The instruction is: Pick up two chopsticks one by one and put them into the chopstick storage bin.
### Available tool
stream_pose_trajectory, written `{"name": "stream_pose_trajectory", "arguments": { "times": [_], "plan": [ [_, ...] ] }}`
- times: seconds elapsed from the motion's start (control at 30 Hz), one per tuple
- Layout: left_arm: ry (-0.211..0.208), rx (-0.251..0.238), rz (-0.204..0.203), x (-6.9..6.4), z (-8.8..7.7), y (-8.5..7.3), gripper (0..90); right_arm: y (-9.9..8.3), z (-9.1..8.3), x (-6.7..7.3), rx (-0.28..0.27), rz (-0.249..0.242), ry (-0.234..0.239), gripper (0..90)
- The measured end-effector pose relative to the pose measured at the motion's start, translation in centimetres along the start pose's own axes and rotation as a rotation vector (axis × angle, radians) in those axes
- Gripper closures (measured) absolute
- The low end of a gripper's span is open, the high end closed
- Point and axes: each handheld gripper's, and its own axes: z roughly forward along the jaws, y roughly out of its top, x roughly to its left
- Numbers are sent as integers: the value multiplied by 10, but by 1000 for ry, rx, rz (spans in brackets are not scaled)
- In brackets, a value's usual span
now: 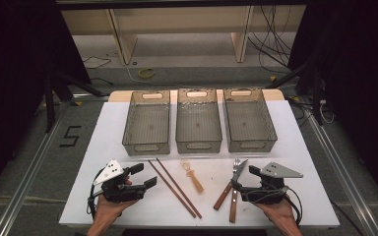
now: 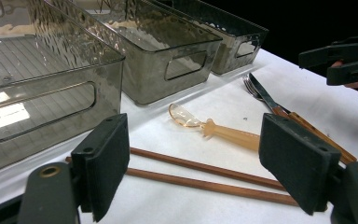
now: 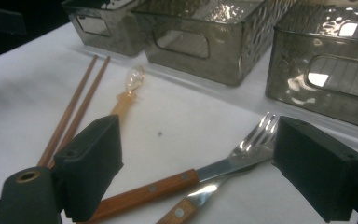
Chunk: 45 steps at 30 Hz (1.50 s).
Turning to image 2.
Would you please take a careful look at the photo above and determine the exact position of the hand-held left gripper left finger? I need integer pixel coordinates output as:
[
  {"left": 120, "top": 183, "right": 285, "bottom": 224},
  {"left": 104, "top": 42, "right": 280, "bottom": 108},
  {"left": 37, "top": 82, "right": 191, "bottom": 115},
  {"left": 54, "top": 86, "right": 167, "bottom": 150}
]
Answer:
[{"left": 70, "top": 113, "right": 131, "bottom": 223}]

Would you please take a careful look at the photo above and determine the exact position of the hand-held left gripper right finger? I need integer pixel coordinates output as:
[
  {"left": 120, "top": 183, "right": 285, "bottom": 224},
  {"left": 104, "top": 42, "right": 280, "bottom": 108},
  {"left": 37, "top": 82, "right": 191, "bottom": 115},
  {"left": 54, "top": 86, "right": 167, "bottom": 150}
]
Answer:
[{"left": 258, "top": 112, "right": 342, "bottom": 217}]

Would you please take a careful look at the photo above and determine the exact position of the wooden handled steel fork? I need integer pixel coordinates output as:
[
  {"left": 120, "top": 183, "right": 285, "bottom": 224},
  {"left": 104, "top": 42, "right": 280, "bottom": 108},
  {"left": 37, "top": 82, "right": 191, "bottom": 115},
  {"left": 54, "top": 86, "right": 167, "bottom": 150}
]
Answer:
[{"left": 241, "top": 74, "right": 358, "bottom": 163}]

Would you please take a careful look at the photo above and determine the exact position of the amber clear plastic spoon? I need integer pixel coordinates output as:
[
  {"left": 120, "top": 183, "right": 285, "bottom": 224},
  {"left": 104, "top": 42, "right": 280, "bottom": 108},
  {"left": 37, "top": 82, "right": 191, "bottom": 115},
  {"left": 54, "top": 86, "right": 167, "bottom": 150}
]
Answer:
[{"left": 168, "top": 103, "right": 261, "bottom": 153}]

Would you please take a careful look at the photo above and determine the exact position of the smoky clear plastic bin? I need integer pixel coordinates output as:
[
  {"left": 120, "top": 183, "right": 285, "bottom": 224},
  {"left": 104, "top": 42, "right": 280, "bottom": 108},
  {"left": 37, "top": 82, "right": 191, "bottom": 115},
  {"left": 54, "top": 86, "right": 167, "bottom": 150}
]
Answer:
[
  {"left": 148, "top": 0, "right": 269, "bottom": 77},
  {"left": 48, "top": 0, "right": 224, "bottom": 106},
  {"left": 0, "top": 0, "right": 126, "bottom": 178}
]

